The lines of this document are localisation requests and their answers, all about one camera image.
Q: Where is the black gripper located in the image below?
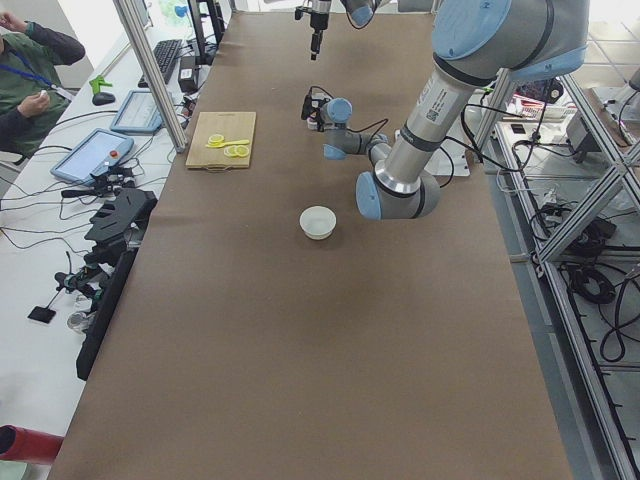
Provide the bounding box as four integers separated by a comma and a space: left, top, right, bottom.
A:
301, 85, 330, 131
294, 0, 331, 61

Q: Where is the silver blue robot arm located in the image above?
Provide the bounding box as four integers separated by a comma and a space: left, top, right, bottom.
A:
301, 0, 589, 220
294, 0, 386, 61

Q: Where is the bamboo cutting board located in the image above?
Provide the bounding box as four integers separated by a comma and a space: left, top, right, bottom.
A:
185, 112, 257, 171

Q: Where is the yellow plastic knife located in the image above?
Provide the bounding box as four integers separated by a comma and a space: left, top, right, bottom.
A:
206, 139, 251, 148

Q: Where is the lemon slice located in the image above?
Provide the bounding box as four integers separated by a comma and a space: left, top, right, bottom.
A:
223, 145, 250, 158
208, 134, 225, 145

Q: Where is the black monitor stand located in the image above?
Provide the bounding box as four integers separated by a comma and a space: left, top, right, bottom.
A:
187, 0, 225, 66

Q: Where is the white bowl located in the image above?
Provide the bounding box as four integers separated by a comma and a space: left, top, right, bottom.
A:
299, 205, 337, 240

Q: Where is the black keyboard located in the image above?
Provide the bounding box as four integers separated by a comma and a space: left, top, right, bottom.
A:
153, 39, 182, 84

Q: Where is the blue teach pendant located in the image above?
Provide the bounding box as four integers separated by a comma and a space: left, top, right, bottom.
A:
110, 89, 162, 135
50, 129, 134, 184

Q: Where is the person in green shirt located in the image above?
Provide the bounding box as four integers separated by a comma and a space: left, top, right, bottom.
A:
1, 11, 85, 158

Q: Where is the aluminium frame post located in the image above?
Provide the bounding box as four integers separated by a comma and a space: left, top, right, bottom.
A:
113, 0, 187, 153

